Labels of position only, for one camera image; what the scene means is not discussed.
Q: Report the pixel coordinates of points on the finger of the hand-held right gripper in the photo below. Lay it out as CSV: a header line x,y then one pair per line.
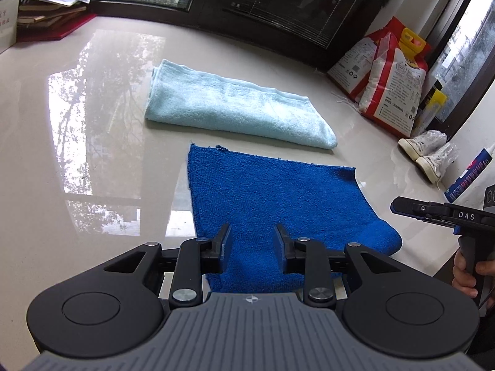
x,y
417,205

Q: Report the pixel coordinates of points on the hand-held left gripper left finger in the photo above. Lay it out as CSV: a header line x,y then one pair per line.
x,y
226,245

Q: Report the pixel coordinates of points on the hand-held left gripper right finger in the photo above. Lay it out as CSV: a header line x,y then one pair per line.
x,y
280,251

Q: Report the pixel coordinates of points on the dark blue towel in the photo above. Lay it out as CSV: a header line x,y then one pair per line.
x,y
278,201

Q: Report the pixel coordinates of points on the light blue folded towel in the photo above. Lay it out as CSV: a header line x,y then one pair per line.
x,y
236,108

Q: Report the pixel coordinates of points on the person's right hand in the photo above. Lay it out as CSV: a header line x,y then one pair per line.
x,y
464,274

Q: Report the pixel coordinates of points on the white blue sealant tube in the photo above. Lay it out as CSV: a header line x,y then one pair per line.
x,y
470,174

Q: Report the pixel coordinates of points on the yellow black package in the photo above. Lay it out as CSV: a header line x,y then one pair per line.
x,y
433,104

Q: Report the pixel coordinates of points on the red folder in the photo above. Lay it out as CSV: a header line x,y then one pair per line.
x,y
62,29

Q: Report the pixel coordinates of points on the stack of brown books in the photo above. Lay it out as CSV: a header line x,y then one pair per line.
x,y
46,14

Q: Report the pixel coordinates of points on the white book with portrait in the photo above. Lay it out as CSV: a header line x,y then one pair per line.
x,y
7,15

